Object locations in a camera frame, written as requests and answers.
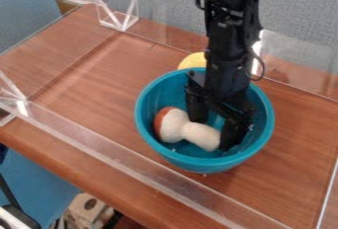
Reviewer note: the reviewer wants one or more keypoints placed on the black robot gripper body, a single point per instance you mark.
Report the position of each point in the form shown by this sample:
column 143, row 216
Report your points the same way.
column 222, row 81

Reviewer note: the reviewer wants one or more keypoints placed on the yellow plush banana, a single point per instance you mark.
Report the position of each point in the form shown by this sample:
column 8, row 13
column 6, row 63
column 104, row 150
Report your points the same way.
column 194, row 60

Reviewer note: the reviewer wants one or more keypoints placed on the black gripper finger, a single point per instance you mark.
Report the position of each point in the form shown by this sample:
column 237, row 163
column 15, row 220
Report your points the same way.
column 237, row 125
column 197, row 108

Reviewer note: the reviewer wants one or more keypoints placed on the clear acrylic corner bracket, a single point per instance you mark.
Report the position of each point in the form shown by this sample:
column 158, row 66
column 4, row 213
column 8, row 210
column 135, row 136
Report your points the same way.
column 110, row 18

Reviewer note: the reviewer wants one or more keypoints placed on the clear acrylic front barrier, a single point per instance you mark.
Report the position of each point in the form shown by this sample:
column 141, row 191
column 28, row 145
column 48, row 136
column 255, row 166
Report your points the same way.
column 207, row 201

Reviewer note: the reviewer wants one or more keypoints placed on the beige block with hole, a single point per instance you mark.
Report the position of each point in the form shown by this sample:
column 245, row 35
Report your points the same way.
column 87, row 213

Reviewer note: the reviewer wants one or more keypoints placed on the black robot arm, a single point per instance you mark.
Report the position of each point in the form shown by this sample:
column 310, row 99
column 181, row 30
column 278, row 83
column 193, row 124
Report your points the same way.
column 233, row 30

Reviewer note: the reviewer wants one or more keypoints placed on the clear acrylic barrier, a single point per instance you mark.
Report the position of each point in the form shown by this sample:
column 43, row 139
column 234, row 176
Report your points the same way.
column 207, row 201
column 295, row 62

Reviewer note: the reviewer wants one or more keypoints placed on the blue plastic bowl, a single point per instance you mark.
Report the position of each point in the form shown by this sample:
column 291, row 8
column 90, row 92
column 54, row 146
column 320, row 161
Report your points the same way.
column 165, row 92

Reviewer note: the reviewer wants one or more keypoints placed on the plush mushroom with orange cap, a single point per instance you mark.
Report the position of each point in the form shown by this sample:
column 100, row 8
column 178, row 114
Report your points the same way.
column 174, row 127

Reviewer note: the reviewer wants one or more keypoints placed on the clear acrylic back barrier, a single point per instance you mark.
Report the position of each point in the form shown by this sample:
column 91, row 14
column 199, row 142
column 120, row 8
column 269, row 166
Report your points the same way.
column 295, row 62

